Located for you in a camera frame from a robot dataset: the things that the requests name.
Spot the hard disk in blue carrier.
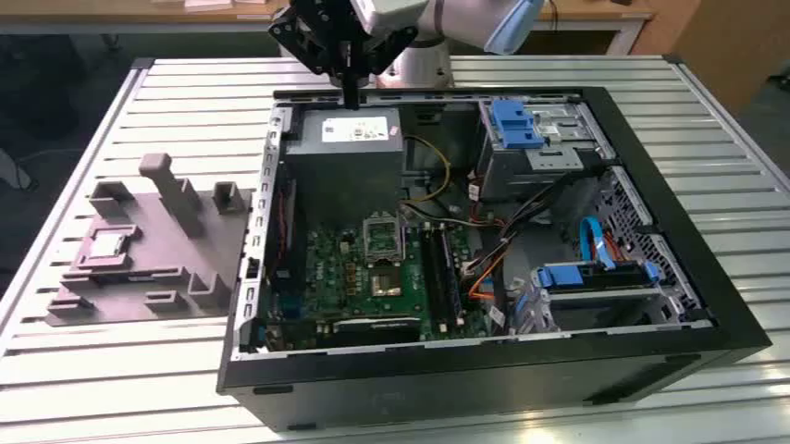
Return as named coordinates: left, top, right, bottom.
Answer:
left=535, top=259, right=663, bottom=291

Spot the blue flat wire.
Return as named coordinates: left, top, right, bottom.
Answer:
left=578, top=215, right=618, bottom=273

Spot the wooden cabinet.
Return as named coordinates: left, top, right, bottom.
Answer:
left=634, top=0, right=790, bottom=117

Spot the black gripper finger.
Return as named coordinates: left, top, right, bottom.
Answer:
left=352, top=25, right=420, bottom=111
left=267, top=7, right=355, bottom=111

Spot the grey wire bundle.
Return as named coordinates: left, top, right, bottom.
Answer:
left=399, top=201, right=502, bottom=228

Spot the green motherboard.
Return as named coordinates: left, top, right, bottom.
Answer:
left=258, top=203, right=489, bottom=351

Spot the CPU socket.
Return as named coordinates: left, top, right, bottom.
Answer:
left=367, top=264, right=407, bottom=298

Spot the yellow wire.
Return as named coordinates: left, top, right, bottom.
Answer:
left=400, top=133, right=452, bottom=204

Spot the silver CPU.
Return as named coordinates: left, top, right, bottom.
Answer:
left=90, top=232, right=135, bottom=259

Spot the metal optical drive cage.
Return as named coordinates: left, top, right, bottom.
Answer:
left=478, top=99, right=618, bottom=201

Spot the black wire bundle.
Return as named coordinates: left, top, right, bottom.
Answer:
left=466, top=168, right=605, bottom=275

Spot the blue drive latch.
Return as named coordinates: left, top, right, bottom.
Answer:
left=491, top=99, right=545, bottom=150

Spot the empty RAM slot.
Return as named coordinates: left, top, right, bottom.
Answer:
left=419, top=225, right=444, bottom=330
left=427, top=225, right=452, bottom=329
left=435, top=225, right=458, bottom=327

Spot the wooden desk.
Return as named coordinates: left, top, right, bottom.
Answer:
left=0, top=0, right=655, bottom=56

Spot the metal socket cover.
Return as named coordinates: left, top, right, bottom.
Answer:
left=362, top=210, right=406, bottom=265

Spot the black PC case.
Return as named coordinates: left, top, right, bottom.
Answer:
left=215, top=85, right=774, bottom=434

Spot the orange wire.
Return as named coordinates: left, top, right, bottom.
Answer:
left=467, top=271, right=499, bottom=302

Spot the black graphics card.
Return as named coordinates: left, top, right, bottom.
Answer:
left=330, top=316, right=422, bottom=346

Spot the grey parts rack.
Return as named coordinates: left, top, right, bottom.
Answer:
left=45, top=152, right=255, bottom=327

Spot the grey power supply unit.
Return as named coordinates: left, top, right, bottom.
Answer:
left=283, top=109, right=407, bottom=221

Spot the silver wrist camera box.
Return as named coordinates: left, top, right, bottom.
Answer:
left=351, top=0, right=428, bottom=36

